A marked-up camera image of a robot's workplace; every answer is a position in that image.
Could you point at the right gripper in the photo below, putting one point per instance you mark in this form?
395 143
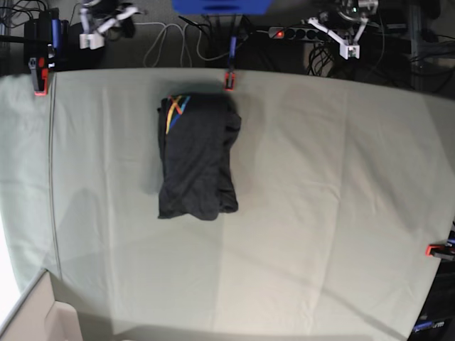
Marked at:
101 16

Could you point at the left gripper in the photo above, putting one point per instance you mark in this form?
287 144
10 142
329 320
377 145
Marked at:
343 21

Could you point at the black t-shirt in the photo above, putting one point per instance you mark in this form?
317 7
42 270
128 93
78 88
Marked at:
196 132

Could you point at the blue box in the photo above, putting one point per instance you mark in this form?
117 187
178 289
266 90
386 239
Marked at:
255 7

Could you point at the black power strip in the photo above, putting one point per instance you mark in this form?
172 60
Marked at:
305 34

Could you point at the left red black clamp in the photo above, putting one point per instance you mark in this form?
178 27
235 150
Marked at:
39 75

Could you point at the red black clamp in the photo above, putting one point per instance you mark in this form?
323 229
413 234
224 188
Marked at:
39 75
229 82
441 251

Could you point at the middle red black clamp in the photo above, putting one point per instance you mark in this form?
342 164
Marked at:
229 82

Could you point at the right red black clamp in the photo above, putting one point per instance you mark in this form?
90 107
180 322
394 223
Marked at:
441 251

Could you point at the cardboard box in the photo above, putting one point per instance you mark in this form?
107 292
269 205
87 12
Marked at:
39 316

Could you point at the black equipment box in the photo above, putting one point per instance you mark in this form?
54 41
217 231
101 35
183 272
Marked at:
436 319

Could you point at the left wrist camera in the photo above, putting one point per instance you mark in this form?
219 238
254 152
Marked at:
349 51

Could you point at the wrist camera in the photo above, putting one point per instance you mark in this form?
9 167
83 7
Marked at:
92 41
349 51

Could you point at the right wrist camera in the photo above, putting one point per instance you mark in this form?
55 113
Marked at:
92 41

